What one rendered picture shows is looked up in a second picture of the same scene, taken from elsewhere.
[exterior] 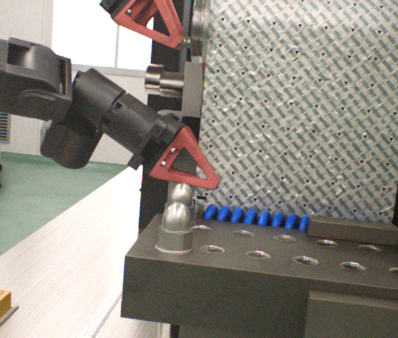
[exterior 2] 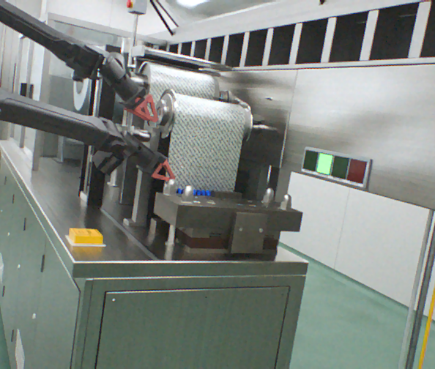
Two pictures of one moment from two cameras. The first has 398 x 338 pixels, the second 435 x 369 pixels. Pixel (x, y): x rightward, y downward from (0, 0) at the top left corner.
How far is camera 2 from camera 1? 0.86 m
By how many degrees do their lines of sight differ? 34
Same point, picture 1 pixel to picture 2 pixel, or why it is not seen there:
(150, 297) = (185, 219)
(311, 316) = (237, 219)
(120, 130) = (141, 157)
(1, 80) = (105, 137)
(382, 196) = (231, 182)
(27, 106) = (113, 148)
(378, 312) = (254, 216)
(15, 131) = not seen: outside the picture
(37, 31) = not seen: outside the picture
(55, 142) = (105, 162)
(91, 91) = (129, 140)
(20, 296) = not seen: hidden behind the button
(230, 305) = (210, 219)
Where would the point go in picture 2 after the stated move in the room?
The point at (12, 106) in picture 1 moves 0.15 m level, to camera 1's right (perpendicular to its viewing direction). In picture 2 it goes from (104, 147) to (156, 153)
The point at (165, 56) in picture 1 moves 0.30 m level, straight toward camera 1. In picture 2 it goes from (105, 115) to (150, 124)
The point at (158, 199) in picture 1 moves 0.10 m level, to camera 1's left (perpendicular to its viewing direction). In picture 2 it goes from (99, 189) to (69, 187)
